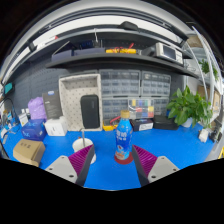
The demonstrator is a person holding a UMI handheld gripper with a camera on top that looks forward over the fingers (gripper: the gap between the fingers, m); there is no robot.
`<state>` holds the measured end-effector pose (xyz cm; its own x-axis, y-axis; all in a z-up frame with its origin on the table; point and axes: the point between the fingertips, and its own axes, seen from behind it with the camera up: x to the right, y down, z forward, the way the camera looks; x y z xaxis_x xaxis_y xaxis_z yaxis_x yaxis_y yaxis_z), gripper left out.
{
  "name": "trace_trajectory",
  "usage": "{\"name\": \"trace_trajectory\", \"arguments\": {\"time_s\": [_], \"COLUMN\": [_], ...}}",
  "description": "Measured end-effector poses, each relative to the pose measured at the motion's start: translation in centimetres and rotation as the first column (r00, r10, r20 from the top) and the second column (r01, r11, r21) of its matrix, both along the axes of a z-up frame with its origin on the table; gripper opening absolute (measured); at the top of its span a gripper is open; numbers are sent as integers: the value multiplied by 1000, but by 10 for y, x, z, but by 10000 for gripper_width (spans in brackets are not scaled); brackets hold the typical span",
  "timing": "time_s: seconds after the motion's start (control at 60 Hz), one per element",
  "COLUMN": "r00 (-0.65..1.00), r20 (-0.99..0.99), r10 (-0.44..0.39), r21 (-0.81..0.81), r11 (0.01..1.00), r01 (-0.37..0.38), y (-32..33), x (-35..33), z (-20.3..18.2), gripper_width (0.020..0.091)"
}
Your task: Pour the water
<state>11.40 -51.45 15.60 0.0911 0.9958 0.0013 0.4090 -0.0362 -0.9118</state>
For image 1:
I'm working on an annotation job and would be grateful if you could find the black workbench shelf unit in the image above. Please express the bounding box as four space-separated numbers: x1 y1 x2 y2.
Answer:
31 21 199 79

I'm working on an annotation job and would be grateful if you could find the small white box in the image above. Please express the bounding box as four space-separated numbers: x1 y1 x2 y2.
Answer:
18 112 29 127

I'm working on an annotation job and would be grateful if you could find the black rectangular case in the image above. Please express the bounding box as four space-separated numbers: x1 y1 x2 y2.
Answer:
80 94 101 130

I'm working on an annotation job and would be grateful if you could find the black flat case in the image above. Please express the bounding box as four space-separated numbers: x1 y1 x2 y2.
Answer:
152 114 180 131

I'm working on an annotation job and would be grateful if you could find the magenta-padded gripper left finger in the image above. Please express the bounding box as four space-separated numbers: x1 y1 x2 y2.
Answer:
44 144 96 187

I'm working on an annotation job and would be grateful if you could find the grey small-parts drawer cabinet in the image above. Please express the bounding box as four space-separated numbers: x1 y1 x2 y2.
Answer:
99 69 142 99
141 71 172 99
153 97 171 117
101 98 130 123

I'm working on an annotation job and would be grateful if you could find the metal spoon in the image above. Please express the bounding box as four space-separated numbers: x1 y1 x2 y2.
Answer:
80 128 86 147

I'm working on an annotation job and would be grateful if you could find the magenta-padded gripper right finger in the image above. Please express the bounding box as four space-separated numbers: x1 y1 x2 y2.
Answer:
131 144 181 187

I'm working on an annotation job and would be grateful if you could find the green potted plant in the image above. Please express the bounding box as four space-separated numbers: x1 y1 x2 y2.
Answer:
166 85 214 129

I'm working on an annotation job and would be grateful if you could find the purple plastic bag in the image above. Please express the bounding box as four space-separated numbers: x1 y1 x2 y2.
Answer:
27 96 48 121

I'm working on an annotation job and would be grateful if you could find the black box with white label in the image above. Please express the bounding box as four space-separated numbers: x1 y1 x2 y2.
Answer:
129 118 155 132

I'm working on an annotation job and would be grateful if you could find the white perforated tray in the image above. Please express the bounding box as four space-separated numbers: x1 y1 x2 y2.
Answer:
58 73 103 132

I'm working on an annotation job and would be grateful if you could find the blue drink bottle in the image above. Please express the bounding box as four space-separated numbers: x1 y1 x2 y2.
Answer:
114 109 134 161

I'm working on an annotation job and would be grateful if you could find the blue printed box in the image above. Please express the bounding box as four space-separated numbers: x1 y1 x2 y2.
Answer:
20 118 48 142

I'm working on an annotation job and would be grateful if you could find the clear organizer with coloured parts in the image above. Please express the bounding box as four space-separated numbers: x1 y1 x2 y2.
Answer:
128 98 156 120

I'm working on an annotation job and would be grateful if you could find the white power adapter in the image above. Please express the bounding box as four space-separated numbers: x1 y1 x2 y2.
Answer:
198 128 210 143

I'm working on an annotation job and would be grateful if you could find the dark grey flat box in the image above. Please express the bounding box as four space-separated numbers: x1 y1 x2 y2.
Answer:
41 90 63 120

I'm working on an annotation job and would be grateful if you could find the white shelf unit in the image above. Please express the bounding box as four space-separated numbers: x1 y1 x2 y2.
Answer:
184 26 223 128

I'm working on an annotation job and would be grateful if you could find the white carton box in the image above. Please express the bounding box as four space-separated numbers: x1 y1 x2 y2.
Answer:
44 115 69 137

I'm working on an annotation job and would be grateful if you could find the brown cardboard box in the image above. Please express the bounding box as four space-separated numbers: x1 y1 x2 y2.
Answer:
12 138 46 168

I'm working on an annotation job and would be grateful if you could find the white ribbed cup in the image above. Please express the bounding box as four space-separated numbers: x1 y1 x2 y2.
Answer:
72 137 97 165

